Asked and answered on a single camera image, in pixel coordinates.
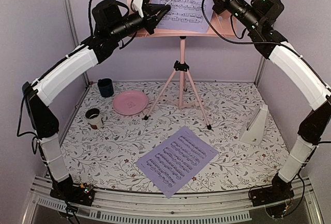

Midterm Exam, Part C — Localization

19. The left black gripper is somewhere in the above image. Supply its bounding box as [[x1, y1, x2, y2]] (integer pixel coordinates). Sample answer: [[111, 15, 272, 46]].
[[109, 3, 172, 40]]

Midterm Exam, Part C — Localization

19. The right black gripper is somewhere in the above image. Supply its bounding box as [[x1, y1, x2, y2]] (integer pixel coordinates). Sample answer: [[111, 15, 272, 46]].
[[205, 0, 263, 31]]

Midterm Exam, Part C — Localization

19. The pink music stand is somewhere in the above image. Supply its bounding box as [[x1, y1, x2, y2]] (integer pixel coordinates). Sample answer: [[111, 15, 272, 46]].
[[126, 0, 237, 130]]

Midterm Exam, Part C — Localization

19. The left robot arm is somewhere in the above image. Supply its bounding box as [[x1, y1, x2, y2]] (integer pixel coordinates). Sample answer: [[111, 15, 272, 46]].
[[21, 0, 171, 200]]

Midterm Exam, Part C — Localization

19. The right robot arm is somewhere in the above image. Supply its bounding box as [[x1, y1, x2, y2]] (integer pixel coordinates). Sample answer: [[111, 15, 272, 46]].
[[213, 0, 330, 201]]

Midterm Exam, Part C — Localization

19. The dark blue mug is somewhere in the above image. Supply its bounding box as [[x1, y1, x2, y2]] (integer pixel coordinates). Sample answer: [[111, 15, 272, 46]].
[[97, 78, 114, 98]]

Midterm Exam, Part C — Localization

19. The pink plate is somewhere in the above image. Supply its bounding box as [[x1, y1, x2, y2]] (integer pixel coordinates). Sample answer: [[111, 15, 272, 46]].
[[113, 91, 149, 116]]

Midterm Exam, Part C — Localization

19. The paper coffee cup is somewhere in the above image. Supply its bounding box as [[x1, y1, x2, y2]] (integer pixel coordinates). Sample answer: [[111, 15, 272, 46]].
[[85, 108, 103, 130]]

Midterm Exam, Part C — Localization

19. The white metronome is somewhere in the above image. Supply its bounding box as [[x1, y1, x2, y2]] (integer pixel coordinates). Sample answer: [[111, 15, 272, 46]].
[[239, 103, 268, 146]]

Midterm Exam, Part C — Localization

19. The right aluminium frame post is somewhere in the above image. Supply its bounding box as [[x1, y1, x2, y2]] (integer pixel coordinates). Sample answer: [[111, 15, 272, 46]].
[[254, 0, 284, 84]]

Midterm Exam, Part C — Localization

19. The aluminium frame post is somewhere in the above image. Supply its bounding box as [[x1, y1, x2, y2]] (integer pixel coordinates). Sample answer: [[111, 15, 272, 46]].
[[254, 0, 284, 84], [58, 0, 90, 85]]

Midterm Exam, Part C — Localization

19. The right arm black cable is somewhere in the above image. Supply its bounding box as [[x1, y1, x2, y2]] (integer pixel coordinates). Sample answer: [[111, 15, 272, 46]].
[[201, 0, 331, 90]]

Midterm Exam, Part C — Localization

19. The left aluminium frame post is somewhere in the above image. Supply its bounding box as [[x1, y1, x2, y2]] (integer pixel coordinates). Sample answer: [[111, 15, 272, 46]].
[[58, 0, 90, 85]]

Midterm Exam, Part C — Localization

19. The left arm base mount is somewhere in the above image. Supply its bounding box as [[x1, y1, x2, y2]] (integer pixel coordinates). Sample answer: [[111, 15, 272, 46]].
[[50, 177, 95, 206]]

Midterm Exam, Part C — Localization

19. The front aluminium rail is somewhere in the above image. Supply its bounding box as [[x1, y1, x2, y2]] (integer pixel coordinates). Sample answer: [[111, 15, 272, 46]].
[[22, 176, 324, 223]]

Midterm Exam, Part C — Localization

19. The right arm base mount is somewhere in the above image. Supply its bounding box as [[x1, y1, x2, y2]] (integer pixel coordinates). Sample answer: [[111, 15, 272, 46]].
[[248, 183, 294, 206]]

